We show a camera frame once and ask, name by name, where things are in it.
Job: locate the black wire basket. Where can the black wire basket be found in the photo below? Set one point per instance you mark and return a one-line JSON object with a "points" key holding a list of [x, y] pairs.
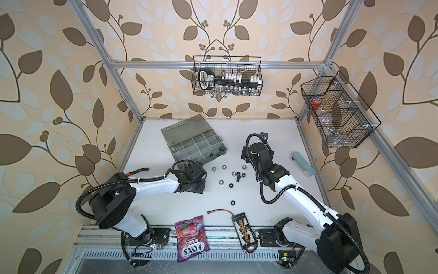
{"points": [[246, 65], [345, 119]]}

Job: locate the black wire basket right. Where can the black wire basket right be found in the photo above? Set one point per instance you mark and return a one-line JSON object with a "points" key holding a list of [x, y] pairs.
{"points": [[345, 119]]}

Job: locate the grey plastic organizer box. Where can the grey plastic organizer box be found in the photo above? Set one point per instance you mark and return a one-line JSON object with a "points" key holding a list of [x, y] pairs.
{"points": [[193, 139]]}

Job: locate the socket set with ratchet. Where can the socket set with ratchet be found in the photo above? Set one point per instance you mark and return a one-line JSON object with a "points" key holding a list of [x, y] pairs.
{"points": [[227, 82]]}

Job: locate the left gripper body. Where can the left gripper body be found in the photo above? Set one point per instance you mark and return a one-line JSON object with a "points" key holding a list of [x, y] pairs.
{"points": [[198, 188]]}

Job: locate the purple Fox's candy bag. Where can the purple Fox's candy bag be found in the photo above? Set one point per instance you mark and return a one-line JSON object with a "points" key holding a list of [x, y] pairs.
{"points": [[191, 238]]}

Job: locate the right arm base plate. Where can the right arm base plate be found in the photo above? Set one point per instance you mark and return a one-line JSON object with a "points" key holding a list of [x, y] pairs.
{"points": [[267, 237]]}

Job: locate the black parallel charging board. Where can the black parallel charging board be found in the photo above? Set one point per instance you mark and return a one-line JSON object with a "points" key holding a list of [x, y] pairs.
{"points": [[245, 233]]}

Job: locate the red item in basket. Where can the red item in basket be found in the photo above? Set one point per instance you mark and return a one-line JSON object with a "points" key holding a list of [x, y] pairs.
{"points": [[316, 102]]}

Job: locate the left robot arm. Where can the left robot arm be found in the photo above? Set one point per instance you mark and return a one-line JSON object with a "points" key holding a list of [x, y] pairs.
{"points": [[109, 204]]}

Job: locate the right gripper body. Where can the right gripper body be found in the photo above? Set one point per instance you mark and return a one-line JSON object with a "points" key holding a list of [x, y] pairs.
{"points": [[249, 158]]}

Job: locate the light blue sharpening block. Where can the light blue sharpening block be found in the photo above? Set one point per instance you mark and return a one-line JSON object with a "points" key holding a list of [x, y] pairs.
{"points": [[302, 164]]}

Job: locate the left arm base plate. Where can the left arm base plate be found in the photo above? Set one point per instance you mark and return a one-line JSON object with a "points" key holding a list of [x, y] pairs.
{"points": [[150, 236]]}

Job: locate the black wire basket centre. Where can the black wire basket centre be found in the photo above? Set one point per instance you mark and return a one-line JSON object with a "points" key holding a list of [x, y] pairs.
{"points": [[246, 65]]}

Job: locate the red black wire lead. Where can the red black wire lead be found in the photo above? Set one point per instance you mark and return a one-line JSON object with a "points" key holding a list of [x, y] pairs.
{"points": [[220, 210]]}

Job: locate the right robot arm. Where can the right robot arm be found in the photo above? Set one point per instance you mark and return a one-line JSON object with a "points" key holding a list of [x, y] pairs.
{"points": [[335, 238]]}

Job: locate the orange black pliers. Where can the orange black pliers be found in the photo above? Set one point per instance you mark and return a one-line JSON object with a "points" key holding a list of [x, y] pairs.
{"points": [[129, 174]]}

